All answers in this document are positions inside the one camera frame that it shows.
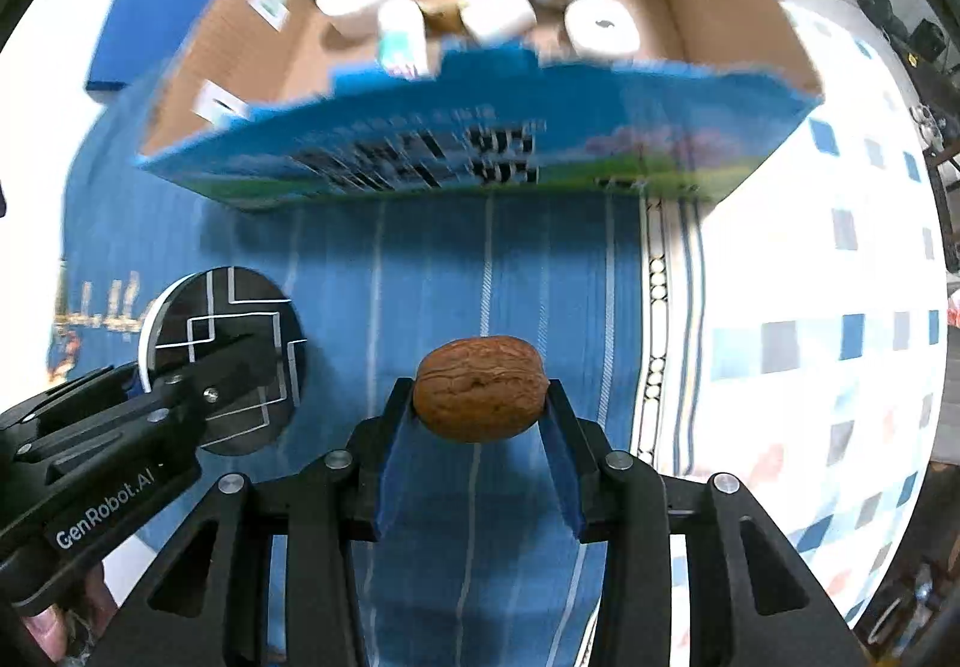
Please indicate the blue striped plaid bed sheet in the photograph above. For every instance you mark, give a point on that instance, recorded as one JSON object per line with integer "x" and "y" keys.
{"x": 487, "y": 277}

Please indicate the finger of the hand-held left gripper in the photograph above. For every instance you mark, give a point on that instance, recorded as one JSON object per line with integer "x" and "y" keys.
{"x": 90, "y": 391}
{"x": 225, "y": 363}

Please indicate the pair of white shoes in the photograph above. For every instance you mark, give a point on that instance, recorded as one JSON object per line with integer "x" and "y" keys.
{"x": 928, "y": 127}

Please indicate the cardboard box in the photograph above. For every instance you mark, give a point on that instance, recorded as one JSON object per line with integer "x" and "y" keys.
{"x": 337, "y": 149}

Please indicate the person's left hand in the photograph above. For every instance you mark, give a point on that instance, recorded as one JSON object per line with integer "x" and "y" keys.
{"x": 52, "y": 626}

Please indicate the small white rounded case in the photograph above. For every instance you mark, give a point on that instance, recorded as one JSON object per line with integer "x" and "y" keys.
{"x": 601, "y": 27}

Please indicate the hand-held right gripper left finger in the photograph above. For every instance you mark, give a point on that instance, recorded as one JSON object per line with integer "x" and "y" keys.
{"x": 394, "y": 457}

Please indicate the blue foam mat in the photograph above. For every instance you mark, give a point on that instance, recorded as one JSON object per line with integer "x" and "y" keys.
{"x": 142, "y": 29}

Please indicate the white tube bottle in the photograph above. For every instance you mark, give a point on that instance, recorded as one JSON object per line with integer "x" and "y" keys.
{"x": 403, "y": 40}

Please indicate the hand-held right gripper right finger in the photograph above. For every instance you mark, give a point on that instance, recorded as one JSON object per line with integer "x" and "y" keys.
{"x": 562, "y": 464}

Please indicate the orange patterned cloth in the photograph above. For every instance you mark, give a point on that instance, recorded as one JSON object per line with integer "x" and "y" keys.
{"x": 955, "y": 308}

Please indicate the small white bottle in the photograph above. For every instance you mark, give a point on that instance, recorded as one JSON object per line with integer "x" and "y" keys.
{"x": 499, "y": 14}

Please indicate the black round disc box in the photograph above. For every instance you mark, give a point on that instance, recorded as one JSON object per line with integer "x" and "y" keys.
{"x": 225, "y": 299}

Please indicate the brown walnut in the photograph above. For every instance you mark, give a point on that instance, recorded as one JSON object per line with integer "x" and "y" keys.
{"x": 476, "y": 389}

